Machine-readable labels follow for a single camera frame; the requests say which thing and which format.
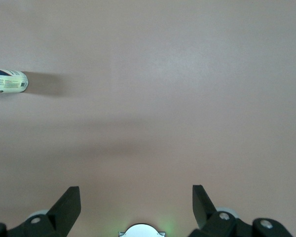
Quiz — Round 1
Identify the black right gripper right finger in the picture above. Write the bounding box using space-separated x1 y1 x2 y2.
188 184 294 237

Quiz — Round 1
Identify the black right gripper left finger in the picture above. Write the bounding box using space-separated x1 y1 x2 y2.
0 186 81 237

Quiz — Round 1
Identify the Wilson tennis ball can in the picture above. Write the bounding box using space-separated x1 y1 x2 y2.
0 67 29 95

